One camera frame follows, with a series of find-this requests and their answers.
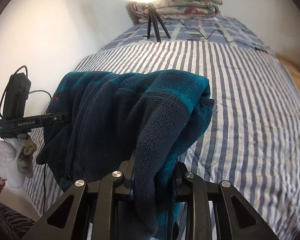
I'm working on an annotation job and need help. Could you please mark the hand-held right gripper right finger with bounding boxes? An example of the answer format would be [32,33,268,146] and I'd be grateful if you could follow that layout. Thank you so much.
[173,161,281,240]

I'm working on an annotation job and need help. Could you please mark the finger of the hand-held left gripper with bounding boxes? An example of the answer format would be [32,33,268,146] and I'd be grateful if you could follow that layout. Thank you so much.
[41,114,72,124]

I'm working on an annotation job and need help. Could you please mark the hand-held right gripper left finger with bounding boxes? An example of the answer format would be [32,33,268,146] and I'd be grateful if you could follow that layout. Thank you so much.
[22,151,138,240]

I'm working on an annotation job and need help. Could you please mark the teal plaid fleece jacket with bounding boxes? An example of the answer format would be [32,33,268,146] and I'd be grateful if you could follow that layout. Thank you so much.
[36,70,215,240]

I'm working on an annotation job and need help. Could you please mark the person's left hand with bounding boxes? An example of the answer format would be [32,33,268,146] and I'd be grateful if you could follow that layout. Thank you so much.
[0,133,38,189]

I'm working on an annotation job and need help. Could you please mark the blue striped bed quilt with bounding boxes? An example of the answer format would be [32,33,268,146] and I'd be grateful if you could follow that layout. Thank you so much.
[22,15,300,240]

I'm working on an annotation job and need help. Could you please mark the person's striped pants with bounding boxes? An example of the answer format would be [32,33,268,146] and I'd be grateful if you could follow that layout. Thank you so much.
[0,202,38,240]

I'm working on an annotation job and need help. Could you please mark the black tripod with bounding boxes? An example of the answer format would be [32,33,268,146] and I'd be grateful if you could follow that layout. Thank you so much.
[142,1,171,43]

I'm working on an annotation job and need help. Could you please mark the folded floral quilt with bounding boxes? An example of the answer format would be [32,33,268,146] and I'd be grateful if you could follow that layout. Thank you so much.
[131,0,224,24]

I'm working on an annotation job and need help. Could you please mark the black ring light cable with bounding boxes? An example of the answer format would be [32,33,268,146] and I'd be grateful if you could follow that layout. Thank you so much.
[165,17,275,55]

